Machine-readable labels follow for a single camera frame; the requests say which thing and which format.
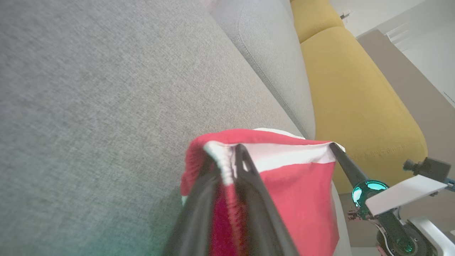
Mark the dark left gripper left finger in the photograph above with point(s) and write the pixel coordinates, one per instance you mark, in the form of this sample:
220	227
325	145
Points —
195	227

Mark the yellow sofa back cushion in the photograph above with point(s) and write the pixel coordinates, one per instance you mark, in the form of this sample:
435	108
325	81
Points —
312	17
355	106

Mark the red garment with white waistband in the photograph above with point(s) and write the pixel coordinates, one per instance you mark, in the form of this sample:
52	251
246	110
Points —
302	199

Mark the narrow grey sofa seat cushion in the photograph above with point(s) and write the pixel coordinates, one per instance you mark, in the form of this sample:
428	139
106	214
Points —
270	53

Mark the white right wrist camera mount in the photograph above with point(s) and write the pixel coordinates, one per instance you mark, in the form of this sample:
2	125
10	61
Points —
401	195

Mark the wide grey sofa seat cushion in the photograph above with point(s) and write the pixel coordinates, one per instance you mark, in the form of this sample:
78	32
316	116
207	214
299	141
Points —
89	106

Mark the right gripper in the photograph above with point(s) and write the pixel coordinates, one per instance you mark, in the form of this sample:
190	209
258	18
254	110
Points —
394	231

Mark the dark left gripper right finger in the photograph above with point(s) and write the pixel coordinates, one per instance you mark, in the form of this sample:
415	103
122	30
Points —
259	220

